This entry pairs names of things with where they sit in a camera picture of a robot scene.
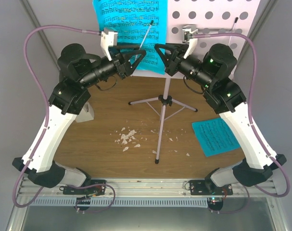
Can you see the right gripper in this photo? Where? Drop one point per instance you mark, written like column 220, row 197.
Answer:
column 171, row 62

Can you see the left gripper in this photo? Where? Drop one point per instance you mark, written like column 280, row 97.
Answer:
column 122, row 60

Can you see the blue sheet music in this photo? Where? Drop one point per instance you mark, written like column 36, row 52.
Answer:
column 214, row 137
column 142, row 22

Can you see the pink music stand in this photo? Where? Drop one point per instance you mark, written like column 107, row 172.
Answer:
column 189, row 22

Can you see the white metronome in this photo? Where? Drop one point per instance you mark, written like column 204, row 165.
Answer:
column 86, row 114

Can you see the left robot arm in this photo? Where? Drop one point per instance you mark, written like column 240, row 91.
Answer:
column 79, row 71

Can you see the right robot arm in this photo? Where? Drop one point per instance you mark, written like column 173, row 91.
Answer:
column 237, row 115

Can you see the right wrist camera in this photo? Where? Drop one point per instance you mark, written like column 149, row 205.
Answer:
column 188, row 32

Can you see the aluminium rail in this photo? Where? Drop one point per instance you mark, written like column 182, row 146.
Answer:
column 149, row 188

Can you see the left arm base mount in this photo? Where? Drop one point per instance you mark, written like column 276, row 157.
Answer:
column 84, row 195

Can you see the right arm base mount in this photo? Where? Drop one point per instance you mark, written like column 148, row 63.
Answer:
column 215, row 195

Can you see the grey slotted cable duct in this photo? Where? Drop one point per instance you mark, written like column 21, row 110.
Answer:
column 133, row 202

